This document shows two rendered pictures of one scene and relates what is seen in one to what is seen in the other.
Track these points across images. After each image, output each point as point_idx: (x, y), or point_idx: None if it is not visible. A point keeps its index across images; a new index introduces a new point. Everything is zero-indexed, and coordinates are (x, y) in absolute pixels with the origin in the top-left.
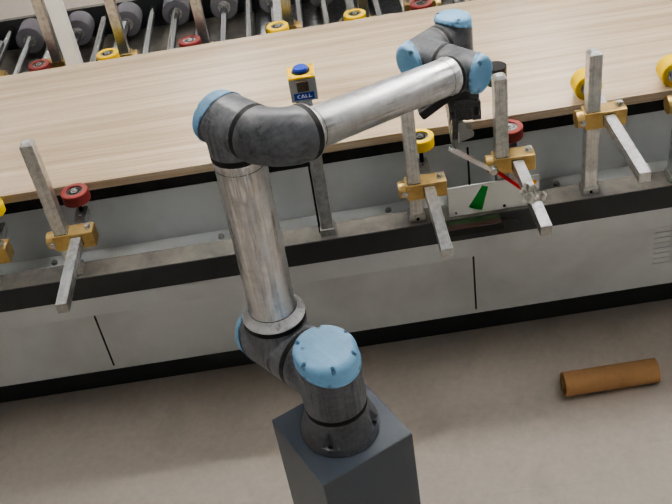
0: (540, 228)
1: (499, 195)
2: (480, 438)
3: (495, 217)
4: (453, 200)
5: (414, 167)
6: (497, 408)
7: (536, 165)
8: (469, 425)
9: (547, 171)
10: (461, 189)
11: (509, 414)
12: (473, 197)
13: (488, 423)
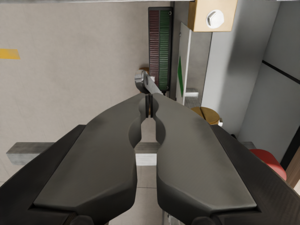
0: (9, 150)
1: (178, 102)
2: (118, 11)
3: (160, 84)
4: (184, 35)
5: None
6: (140, 27)
7: (249, 138)
8: (129, 6)
9: (242, 141)
10: (185, 56)
11: (135, 34)
12: (181, 68)
13: (129, 19)
